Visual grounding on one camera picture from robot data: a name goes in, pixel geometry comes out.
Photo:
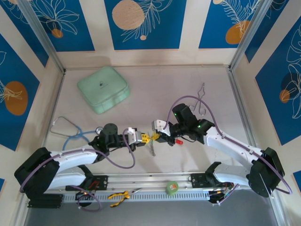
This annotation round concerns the silver metal forceps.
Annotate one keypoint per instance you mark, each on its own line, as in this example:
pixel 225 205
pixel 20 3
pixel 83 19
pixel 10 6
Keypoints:
pixel 201 93

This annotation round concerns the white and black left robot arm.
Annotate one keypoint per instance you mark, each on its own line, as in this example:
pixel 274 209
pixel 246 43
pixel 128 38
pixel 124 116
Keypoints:
pixel 75 156

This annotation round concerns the aluminium mounting rail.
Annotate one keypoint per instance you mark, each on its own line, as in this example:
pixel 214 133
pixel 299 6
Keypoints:
pixel 145 179

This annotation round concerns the green tape roll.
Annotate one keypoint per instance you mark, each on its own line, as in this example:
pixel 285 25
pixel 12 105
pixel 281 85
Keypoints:
pixel 172 188

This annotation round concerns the yellow and black pliers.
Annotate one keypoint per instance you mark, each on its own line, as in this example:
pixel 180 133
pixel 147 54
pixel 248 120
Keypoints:
pixel 117 195

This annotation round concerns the red capped key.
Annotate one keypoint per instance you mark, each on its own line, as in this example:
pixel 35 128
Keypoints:
pixel 180 142

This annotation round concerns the aluminium frame post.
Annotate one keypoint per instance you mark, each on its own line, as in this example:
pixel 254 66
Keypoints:
pixel 248 35
pixel 43 35

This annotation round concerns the mint green zip case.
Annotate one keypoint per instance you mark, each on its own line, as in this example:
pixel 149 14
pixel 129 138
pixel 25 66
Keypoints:
pixel 102 88

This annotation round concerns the aluminium table side rail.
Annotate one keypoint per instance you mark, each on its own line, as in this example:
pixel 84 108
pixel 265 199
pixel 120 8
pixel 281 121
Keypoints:
pixel 242 113
pixel 54 110

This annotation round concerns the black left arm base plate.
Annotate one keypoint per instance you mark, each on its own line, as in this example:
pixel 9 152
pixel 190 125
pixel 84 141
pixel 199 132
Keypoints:
pixel 102 182

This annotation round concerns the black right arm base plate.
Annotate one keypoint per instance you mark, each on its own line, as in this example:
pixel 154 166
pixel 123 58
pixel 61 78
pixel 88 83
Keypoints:
pixel 198 180

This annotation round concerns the blue tube stethoscope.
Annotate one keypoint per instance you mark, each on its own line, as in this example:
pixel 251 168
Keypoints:
pixel 70 137

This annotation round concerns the black block stack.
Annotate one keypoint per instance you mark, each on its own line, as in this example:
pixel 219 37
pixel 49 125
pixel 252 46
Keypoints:
pixel 47 203

